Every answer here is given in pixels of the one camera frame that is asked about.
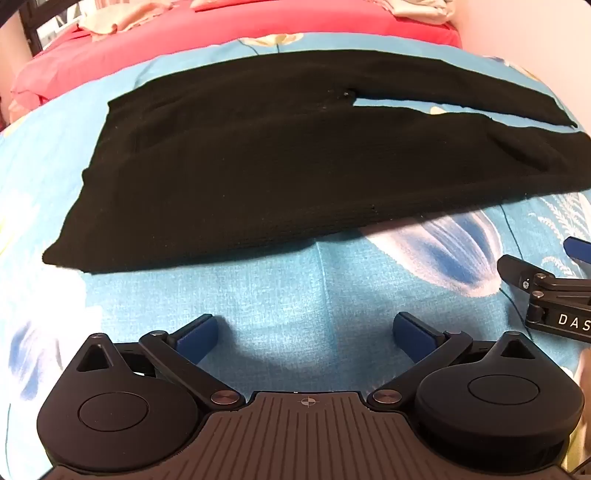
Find beige crumpled towel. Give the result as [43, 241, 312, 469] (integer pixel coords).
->
[76, 4, 158, 36]

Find dark framed window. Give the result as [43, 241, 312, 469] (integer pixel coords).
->
[25, 14, 52, 56]

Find cream folded cloth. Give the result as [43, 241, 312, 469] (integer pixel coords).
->
[388, 0, 458, 25]

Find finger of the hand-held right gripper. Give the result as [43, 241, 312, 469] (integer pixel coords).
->
[498, 255, 591, 301]
[564, 236, 591, 268]

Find blue floral bedsheet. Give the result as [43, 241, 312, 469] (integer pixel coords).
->
[0, 32, 591, 480]

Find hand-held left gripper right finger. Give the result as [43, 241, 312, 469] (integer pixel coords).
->
[366, 311, 539, 411]

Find black pants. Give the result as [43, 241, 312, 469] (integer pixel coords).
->
[42, 48, 591, 274]

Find red bedsheet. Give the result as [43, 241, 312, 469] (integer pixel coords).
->
[9, 0, 462, 109]

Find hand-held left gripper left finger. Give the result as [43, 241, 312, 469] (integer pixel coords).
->
[74, 315, 246, 410]

